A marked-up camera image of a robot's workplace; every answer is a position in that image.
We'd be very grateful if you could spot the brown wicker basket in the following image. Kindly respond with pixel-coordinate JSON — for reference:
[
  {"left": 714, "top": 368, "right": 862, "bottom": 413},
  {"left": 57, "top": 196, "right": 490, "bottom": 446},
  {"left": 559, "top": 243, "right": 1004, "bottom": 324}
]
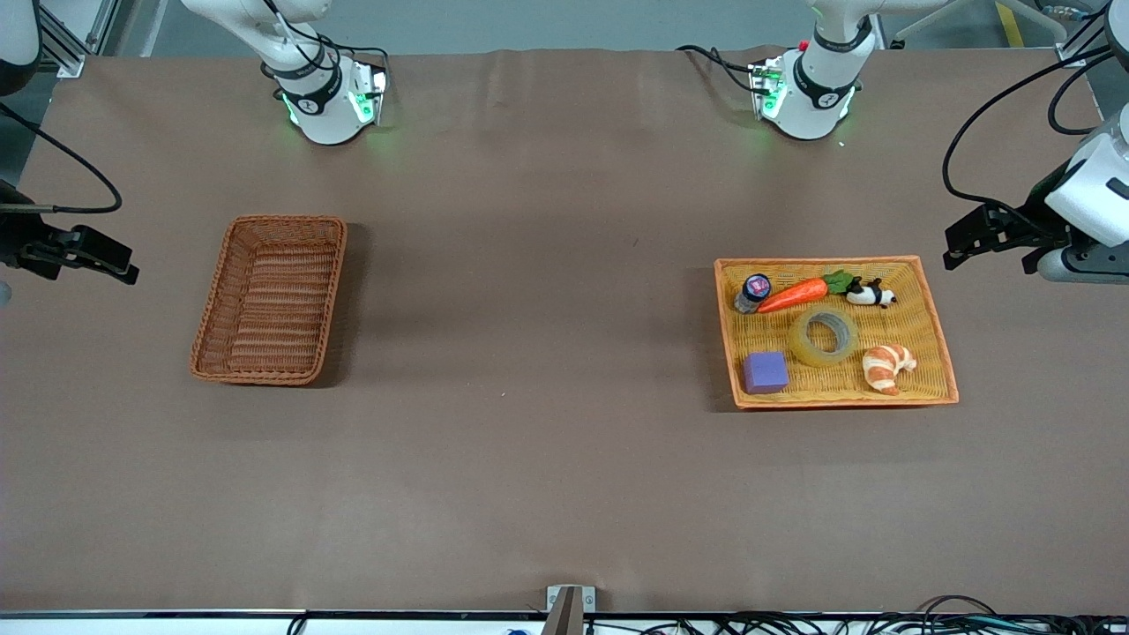
[{"left": 189, "top": 215, "right": 348, "bottom": 387}]

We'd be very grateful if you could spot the black left base cable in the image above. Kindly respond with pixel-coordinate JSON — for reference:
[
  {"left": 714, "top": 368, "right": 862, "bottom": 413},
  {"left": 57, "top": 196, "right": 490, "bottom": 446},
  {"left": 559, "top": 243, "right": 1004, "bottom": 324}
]
[{"left": 676, "top": 44, "right": 761, "bottom": 94}]

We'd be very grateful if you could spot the aluminium frame profile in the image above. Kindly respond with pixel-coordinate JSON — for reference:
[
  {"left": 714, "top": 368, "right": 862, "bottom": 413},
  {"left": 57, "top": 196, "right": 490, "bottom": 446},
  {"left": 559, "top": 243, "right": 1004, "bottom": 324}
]
[
  {"left": 37, "top": 0, "right": 120, "bottom": 78},
  {"left": 1056, "top": 0, "right": 1117, "bottom": 69}
]

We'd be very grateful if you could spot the orange wicker tray basket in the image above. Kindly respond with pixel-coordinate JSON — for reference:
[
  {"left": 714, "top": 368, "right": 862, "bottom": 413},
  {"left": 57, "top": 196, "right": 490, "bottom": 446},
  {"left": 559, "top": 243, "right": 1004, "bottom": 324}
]
[{"left": 714, "top": 256, "right": 961, "bottom": 411}]

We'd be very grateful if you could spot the metal table edge bracket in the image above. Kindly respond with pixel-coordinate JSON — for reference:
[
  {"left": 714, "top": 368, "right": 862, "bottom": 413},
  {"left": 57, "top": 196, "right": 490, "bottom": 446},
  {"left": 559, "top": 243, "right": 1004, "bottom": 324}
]
[{"left": 545, "top": 584, "right": 597, "bottom": 635}]

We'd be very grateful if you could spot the clear yellowish tape roll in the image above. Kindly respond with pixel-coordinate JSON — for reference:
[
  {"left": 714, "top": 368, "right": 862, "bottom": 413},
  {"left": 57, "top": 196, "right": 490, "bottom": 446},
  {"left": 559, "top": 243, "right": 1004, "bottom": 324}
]
[{"left": 789, "top": 306, "right": 859, "bottom": 368}]

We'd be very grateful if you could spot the black white panda toy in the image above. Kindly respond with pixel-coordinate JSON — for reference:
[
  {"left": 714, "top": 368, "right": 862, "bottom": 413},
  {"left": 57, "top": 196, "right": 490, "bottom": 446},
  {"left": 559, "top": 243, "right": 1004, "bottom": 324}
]
[{"left": 845, "top": 278, "right": 898, "bottom": 310}]

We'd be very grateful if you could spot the white table edge rail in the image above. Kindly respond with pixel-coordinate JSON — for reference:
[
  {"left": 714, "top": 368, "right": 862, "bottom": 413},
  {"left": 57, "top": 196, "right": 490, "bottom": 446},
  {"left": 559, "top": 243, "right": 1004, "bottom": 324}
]
[{"left": 0, "top": 610, "right": 1129, "bottom": 635}]

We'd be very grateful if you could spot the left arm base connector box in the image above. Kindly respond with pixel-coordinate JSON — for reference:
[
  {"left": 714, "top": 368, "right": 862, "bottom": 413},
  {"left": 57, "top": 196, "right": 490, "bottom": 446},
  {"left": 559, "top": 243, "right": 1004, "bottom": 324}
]
[{"left": 750, "top": 57, "right": 788, "bottom": 121}]

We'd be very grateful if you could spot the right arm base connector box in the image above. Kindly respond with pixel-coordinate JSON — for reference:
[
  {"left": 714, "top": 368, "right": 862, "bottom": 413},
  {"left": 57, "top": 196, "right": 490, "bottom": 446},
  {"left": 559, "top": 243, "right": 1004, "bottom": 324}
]
[{"left": 351, "top": 63, "right": 389, "bottom": 126}]

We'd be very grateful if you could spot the purple cube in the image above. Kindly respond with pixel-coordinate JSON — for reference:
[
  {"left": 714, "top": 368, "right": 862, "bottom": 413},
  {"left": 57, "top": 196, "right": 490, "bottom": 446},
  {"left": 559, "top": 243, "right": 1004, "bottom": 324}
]
[{"left": 742, "top": 351, "right": 791, "bottom": 395}]

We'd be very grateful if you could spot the toy croissant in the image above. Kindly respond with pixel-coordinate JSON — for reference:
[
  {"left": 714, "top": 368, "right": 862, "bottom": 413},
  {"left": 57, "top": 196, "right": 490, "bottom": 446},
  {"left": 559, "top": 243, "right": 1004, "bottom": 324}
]
[{"left": 862, "top": 343, "right": 918, "bottom": 396}]

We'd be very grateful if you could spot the orange toy carrot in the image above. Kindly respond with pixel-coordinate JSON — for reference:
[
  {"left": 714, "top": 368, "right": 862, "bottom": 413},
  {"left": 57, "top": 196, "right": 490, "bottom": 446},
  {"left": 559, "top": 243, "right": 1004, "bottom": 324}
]
[{"left": 757, "top": 270, "right": 855, "bottom": 315}]

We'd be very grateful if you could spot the black cable bundle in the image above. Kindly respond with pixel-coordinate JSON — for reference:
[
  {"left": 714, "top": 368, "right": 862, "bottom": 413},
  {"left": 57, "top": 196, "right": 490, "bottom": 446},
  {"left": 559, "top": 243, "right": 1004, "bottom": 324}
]
[{"left": 653, "top": 595, "right": 1129, "bottom": 635}]

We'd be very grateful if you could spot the small bottle purple cap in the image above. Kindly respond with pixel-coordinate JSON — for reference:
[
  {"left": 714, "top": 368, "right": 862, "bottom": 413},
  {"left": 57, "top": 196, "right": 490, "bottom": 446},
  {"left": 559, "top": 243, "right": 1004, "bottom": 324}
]
[{"left": 734, "top": 273, "right": 774, "bottom": 315}]

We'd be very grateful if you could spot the brown table cover sheet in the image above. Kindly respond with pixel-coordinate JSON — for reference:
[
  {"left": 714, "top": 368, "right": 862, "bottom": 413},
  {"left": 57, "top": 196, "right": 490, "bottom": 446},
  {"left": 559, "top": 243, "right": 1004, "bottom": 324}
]
[{"left": 0, "top": 44, "right": 1129, "bottom": 616}]

